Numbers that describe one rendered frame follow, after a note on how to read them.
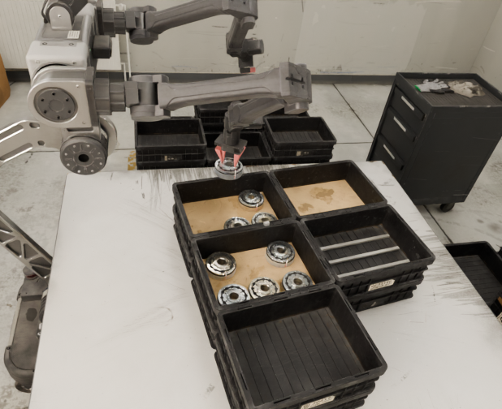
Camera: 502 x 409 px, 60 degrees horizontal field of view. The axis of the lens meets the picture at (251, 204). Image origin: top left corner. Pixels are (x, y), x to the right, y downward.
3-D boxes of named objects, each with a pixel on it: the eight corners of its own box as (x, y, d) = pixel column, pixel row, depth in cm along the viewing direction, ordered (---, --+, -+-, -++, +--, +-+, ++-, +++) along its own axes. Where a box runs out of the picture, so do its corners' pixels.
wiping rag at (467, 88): (456, 97, 265) (457, 92, 263) (437, 81, 281) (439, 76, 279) (495, 97, 272) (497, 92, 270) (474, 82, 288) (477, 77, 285)
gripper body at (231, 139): (220, 137, 156) (222, 119, 152) (247, 144, 154) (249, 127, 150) (214, 146, 151) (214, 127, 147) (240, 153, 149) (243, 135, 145)
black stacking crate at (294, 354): (246, 433, 111) (251, 415, 103) (214, 334, 131) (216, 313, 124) (376, 389, 124) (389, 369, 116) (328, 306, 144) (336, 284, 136)
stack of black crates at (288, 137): (265, 200, 284) (275, 143, 255) (255, 173, 306) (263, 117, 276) (322, 197, 293) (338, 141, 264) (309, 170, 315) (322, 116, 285)
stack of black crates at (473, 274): (512, 324, 230) (535, 298, 215) (463, 331, 223) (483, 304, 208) (469, 266, 259) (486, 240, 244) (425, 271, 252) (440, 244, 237)
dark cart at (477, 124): (382, 221, 304) (432, 106, 245) (358, 181, 336) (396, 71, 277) (456, 215, 318) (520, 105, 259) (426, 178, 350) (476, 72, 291)
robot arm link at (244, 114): (292, 62, 102) (295, 108, 102) (313, 64, 104) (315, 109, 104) (224, 101, 141) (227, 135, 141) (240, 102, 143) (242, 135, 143)
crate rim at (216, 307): (214, 316, 125) (215, 311, 123) (189, 243, 145) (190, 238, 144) (335, 287, 138) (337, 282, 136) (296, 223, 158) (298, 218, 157)
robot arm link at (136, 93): (117, 80, 102) (118, 103, 103) (161, 81, 105) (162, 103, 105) (119, 90, 111) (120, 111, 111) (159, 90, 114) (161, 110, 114)
